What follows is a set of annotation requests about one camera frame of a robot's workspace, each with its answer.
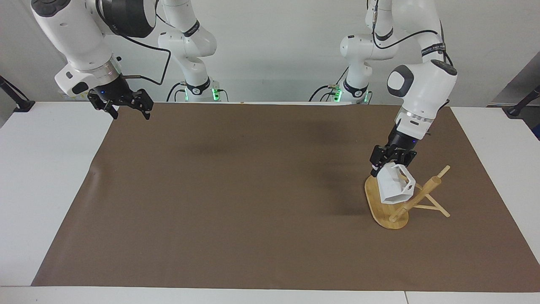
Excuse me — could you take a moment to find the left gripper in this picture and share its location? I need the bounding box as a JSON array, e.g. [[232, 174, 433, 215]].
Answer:
[[370, 123, 424, 177]]

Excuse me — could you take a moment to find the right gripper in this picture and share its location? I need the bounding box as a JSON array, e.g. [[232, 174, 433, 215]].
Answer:
[[87, 75, 154, 120]]

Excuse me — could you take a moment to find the white cup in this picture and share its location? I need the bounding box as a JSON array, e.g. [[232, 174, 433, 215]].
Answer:
[[376, 163, 416, 205]]

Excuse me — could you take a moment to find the wooden cup rack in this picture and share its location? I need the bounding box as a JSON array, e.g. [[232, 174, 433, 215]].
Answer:
[[364, 165, 451, 231]]

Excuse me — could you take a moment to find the black stand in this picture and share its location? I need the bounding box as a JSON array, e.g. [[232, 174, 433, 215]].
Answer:
[[0, 75, 36, 113], [506, 84, 540, 119]]

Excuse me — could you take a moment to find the black cable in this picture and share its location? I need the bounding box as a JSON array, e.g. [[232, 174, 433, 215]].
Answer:
[[366, 0, 456, 69], [166, 82, 186, 102], [96, 0, 172, 86], [309, 67, 351, 102]]

